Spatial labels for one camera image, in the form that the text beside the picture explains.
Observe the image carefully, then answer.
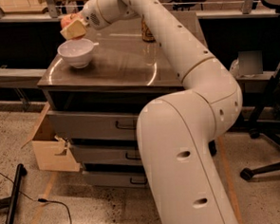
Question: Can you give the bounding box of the grey drawer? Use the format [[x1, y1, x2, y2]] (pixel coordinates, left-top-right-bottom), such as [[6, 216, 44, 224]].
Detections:
[[70, 144, 142, 166], [83, 171, 148, 188], [47, 110, 138, 141]]

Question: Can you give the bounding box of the gold soda can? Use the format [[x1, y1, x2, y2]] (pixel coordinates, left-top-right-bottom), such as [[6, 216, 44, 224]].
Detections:
[[141, 18, 155, 42]]

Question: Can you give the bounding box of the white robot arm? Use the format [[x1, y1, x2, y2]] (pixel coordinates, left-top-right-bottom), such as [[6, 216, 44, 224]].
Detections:
[[61, 0, 243, 224]]

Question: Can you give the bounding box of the white ceramic bowl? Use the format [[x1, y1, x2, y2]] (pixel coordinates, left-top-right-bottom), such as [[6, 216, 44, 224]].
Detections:
[[57, 38, 99, 68]]

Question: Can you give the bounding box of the red apple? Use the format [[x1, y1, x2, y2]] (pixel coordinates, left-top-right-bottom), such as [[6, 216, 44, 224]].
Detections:
[[61, 14, 79, 29]]

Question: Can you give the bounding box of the black floor cable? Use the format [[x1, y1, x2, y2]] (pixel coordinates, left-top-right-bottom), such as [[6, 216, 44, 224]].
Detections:
[[0, 160, 75, 224]]

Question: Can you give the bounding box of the clear sanitizer bottle left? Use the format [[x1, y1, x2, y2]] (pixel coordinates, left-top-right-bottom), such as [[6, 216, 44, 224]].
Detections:
[[229, 60, 239, 78]]

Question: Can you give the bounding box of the grey drawer cabinet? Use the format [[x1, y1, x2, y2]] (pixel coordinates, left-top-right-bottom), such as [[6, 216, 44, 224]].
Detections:
[[32, 6, 228, 196]]

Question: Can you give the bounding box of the bottom grey drawer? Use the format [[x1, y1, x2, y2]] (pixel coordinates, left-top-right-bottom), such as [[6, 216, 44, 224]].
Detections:
[[83, 171, 148, 188]]

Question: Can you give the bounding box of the grey metal shelf rail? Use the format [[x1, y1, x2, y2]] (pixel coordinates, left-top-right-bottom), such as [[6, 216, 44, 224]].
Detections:
[[0, 68, 46, 89]]

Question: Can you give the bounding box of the middle grey drawer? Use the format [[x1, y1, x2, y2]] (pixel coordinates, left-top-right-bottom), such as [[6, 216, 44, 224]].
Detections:
[[70, 144, 142, 166]]

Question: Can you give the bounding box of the cardboard box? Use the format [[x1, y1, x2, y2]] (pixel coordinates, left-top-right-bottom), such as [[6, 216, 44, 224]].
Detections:
[[23, 103, 81, 172]]

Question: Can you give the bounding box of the black stand leg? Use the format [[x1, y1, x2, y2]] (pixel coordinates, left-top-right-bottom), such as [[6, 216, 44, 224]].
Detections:
[[0, 164, 27, 224]]

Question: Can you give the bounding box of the top grey drawer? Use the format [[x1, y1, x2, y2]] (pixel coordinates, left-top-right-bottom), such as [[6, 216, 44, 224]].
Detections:
[[47, 110, 138, 141]]

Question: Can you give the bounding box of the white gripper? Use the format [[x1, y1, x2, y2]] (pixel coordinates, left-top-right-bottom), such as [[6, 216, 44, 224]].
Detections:
[[60, 0, 110, 41]]

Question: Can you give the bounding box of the black office chair base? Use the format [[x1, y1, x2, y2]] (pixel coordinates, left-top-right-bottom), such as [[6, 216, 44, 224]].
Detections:
[[240, 63, 280, 181]]

